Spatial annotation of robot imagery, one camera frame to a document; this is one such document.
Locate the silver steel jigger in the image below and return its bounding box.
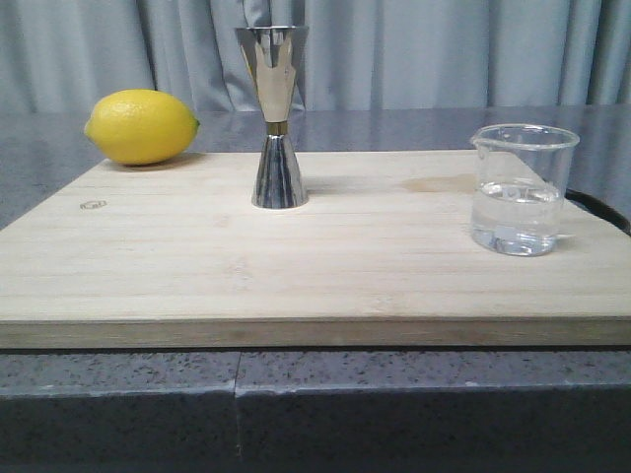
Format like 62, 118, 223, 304
236, 26, 309, 210

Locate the clear glass beaker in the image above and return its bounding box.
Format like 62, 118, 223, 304
470, 123, 580, 256

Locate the light wooden cutting board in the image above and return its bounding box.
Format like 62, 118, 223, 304
1, 150, 630, 349

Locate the yellow lemon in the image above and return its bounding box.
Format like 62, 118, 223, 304
84, 89, 199, 166

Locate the grey curtain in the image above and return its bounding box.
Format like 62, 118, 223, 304
1, 1, 630, 113

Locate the black cable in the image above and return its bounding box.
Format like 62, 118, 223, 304
565, 188, 631, 234

